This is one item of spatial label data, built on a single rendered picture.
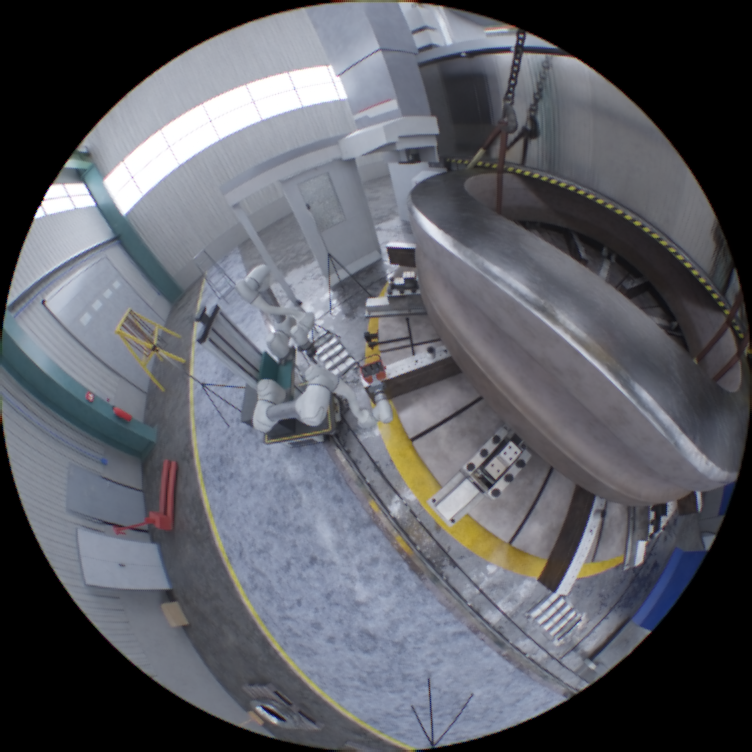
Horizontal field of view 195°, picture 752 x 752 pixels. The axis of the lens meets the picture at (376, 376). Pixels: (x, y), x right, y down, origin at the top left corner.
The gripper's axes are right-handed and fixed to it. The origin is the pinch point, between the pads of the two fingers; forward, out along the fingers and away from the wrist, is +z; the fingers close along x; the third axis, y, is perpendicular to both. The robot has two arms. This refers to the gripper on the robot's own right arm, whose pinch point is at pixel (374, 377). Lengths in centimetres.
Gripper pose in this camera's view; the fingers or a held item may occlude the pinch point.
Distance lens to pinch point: 172.1
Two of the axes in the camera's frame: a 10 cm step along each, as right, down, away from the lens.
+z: -2.5, -8.0, 5.5
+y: -2.3, -5.0, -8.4
